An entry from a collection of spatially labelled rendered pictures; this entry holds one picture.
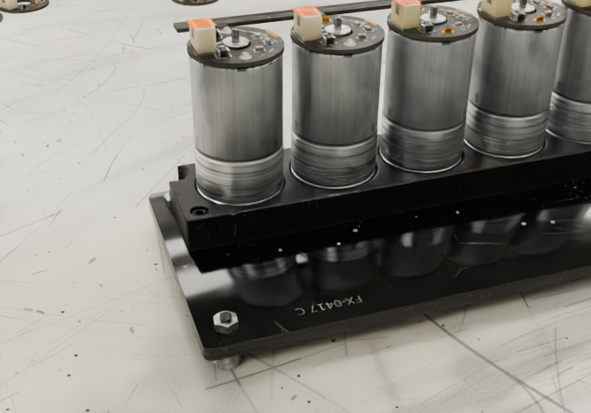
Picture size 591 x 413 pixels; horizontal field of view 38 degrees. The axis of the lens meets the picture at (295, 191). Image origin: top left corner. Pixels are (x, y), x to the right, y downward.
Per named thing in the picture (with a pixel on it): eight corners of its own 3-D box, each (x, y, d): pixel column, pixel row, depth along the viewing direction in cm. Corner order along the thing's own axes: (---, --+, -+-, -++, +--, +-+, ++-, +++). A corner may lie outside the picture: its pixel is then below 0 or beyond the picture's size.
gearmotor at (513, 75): (554, 176, 26) (585, 15, 24) (484, 188, 26) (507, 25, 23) (512, 140, 28) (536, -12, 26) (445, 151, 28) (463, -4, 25)
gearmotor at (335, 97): (387, 206, 25) (399, 39, 22) (307, 221, 24) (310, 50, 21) (354, 166, 27) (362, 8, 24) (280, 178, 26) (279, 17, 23)
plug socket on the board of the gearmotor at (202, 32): (227, 51, 22) (225, 25, 21) (193, 55, 21) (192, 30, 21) (218, 39, 22) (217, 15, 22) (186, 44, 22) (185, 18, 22)
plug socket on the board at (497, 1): (519, 15, 24) (522, -8, 24) (492, 18, 24) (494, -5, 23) (504, 6, 25) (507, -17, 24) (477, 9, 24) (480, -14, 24)
